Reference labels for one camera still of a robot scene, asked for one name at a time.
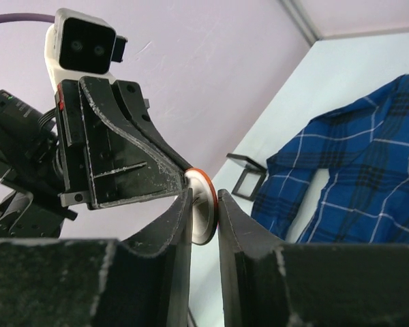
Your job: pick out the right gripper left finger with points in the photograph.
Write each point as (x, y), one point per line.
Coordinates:
(141, 281)

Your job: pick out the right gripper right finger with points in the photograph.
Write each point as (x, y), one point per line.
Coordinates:
(269, 282)

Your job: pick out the portrait round brooch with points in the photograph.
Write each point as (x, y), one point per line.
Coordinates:
(204, 206)

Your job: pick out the left black frame stand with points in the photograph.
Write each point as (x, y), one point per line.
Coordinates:
(251, 178)

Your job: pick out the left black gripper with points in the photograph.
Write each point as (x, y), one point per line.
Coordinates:
(111, 153)

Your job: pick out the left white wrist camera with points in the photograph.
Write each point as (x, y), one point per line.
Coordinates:
(78, 45)

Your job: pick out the blue plaid button shirt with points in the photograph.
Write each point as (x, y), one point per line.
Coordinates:
(365, 148)

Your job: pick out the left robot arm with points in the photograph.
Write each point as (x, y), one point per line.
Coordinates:
(30, 166)

